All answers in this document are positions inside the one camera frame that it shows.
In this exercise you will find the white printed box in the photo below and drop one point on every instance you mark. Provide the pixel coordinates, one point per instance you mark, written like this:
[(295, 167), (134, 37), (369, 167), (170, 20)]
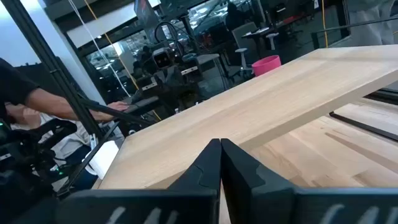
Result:
[(104, 158)]

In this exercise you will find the grey office chair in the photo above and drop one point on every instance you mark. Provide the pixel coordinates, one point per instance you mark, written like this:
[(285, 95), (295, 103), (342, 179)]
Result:
[(245, 37)]

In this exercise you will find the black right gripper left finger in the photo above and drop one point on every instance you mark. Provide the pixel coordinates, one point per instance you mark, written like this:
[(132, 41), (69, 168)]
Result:
[(208, 168)]

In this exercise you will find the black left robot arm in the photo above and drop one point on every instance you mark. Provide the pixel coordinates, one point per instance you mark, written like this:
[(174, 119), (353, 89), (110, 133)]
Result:
[(174, 81)]

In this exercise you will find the person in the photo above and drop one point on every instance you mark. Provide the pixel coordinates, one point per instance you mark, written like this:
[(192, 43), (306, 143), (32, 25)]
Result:
[(234, 15), (18, 90), (370, 21)]

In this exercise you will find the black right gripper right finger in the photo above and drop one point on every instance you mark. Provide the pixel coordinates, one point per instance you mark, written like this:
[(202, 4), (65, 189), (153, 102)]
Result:
[(248, 193)]

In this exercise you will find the black equipment with green lights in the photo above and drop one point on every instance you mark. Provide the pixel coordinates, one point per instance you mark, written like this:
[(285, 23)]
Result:
[(28, 155)]

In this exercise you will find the black aluminium rig frame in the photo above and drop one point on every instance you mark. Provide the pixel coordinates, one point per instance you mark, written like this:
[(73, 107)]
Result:
[(46, 53)]

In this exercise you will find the wooden tray box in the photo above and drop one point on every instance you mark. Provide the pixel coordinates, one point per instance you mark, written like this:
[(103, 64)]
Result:
[(248, 105)]

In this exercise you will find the red plastic cup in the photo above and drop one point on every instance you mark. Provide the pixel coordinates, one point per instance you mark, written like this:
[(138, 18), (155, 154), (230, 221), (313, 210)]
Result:
[(265, 64)]

